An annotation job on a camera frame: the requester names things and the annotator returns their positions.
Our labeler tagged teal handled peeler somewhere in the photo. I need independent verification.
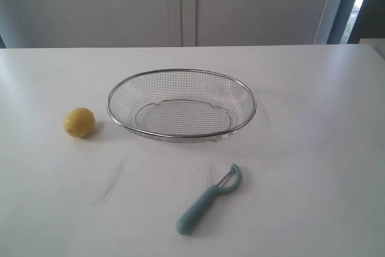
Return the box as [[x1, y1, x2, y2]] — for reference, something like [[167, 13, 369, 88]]
[[176, 164, 242, 235]]

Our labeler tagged yellow lemon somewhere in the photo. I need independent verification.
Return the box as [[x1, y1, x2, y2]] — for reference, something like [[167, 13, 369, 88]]
[[63, 108, 96, 138]]

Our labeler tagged oval wire mesh basket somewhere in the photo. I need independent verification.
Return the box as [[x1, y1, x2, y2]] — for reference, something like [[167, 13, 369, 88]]
[[106, 69, 257, 143]]

